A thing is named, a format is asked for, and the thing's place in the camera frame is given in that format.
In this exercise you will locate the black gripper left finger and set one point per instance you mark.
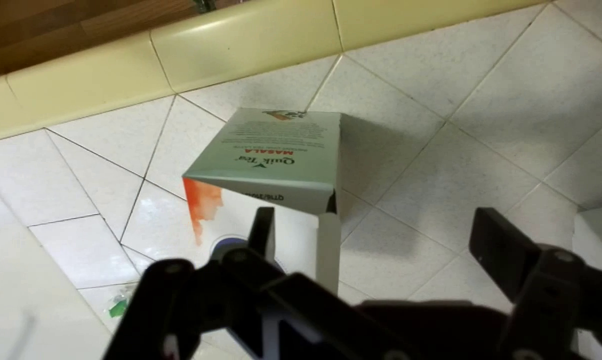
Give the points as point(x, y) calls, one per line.
point(262, 233)

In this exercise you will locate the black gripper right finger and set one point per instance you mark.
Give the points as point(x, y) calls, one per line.
point(505, 253)

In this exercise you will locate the white food carton box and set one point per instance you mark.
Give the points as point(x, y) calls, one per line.
point(283, 161)

